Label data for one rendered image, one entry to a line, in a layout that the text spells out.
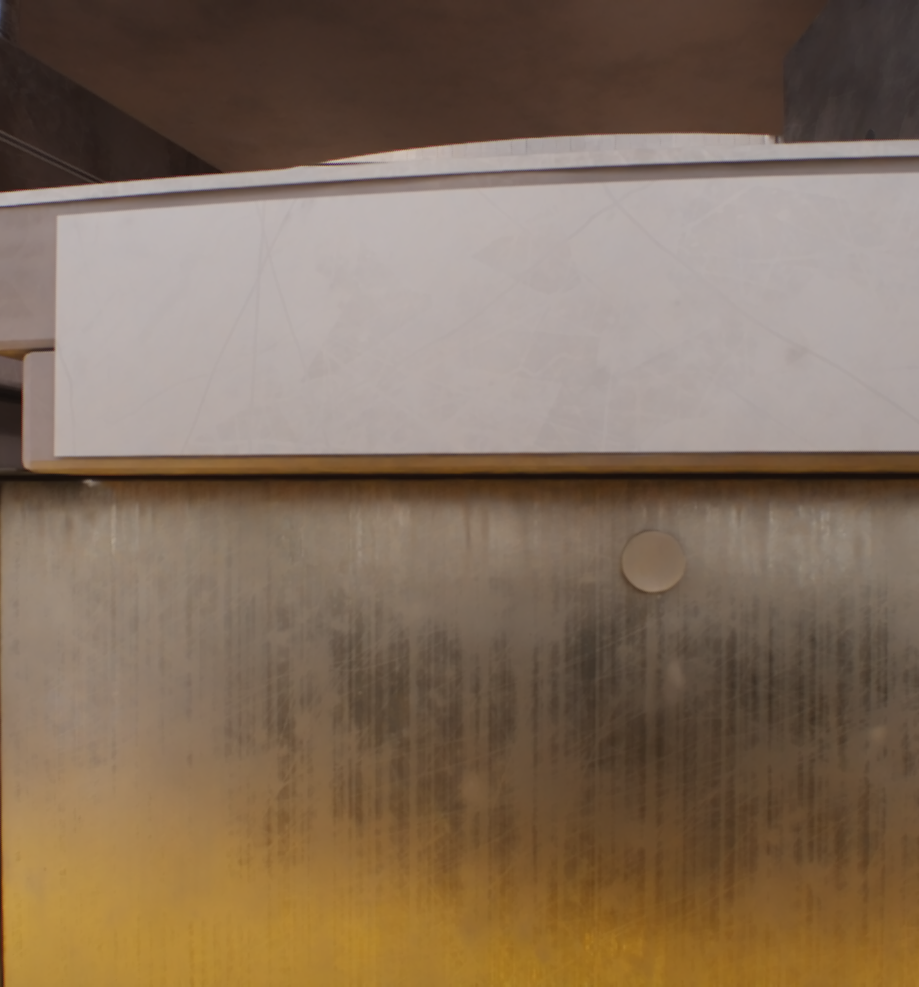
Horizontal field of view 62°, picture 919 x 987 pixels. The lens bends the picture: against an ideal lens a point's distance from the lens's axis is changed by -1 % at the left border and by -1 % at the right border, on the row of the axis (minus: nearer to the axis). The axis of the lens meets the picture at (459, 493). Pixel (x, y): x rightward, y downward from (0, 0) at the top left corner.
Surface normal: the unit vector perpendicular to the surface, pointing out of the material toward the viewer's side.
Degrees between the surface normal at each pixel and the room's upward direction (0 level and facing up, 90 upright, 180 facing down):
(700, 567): 90
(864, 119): 90
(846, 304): 90
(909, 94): 90
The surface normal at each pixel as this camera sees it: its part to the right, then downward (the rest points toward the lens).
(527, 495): -0.13, 0.00
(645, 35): 0.00, 1.00
